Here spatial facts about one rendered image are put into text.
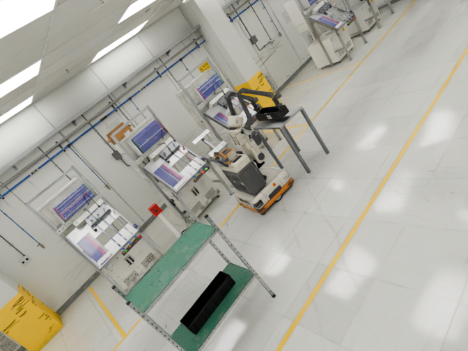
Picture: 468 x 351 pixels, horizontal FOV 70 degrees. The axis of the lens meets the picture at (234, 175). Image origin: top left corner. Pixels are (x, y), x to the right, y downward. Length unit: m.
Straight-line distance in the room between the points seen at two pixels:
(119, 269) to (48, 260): 1.82
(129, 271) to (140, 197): 2.04
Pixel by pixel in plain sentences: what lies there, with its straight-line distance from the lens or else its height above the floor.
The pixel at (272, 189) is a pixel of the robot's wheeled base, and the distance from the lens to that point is 4.40.
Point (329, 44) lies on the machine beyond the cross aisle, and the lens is 8.25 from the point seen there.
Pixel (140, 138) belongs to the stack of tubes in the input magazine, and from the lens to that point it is 5.33.
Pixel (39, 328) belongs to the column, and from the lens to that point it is 6.45.
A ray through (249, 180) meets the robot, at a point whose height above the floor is 0.52.
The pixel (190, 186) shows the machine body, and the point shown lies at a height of 0.51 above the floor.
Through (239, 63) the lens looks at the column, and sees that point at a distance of 7.75.
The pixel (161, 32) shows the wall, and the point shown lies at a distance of 7.66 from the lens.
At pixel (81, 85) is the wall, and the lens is 6.84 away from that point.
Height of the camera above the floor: 2.22
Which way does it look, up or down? 21 degrees down
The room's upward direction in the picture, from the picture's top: 37 degrees counter-clockwise
